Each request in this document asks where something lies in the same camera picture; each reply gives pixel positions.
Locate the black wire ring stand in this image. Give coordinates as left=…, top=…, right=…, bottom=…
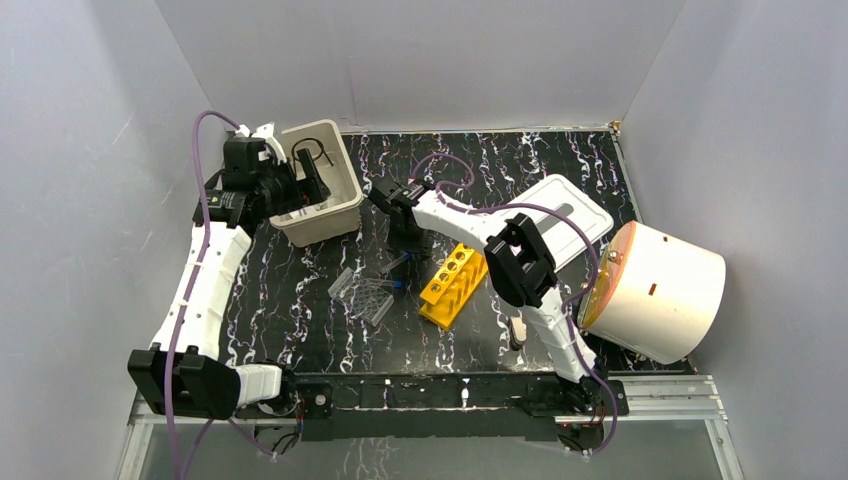
left=291, top=137, right=339, bottom=167

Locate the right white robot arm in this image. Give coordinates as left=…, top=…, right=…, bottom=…
left=368, top=174, right=614, bottom=414

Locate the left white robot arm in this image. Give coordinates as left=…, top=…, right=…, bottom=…
left=128, top=135, right=330, bottom=420

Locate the blue capped plastic tube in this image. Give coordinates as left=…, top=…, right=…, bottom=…
left=379, top=254, right=410, bottom=273

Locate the beige plastic bin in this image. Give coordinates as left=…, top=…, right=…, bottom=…
left=270, top=119, right=364, bottom=247

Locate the yellow test tube rack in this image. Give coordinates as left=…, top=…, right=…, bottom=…
left=419, top=243, right=488, bottom=331

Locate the clear well plate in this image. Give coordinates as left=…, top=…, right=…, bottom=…
left=327, top=268, right=394, bottom=326

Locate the small beige stopper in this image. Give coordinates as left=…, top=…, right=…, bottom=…
left=509, top=316, right=527, bottom=351

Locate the white bin lid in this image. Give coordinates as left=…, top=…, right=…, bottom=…
left=495, top=174, right=614, bottom=272

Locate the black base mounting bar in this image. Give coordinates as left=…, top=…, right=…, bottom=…
left=292, top=373, right=592, bottom=441

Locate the white centrifuge with orange lid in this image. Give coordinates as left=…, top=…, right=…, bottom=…
left=578, top=221, right=726, bottom=365

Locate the aluminium frame rail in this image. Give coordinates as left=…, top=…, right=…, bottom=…
left=119, top=372, right=743, bottom=479

